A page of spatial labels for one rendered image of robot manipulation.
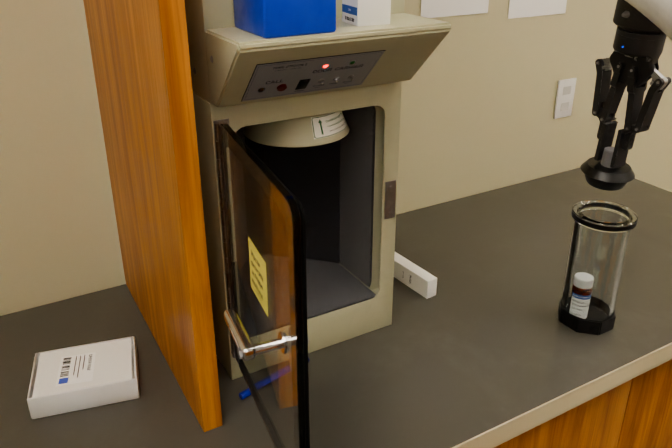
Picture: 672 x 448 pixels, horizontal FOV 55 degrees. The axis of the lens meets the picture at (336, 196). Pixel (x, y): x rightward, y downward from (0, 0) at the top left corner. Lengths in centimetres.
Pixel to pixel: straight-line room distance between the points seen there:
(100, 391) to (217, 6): 61
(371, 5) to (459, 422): 63
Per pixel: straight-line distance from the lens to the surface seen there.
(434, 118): 169
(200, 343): 95
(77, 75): 130
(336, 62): 88
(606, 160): 123
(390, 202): 111
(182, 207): 84
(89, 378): 112
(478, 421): 106
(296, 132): 101
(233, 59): 80
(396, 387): 110
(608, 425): 139
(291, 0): 81
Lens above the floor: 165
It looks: 23 degrees down
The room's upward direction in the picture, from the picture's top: straight up
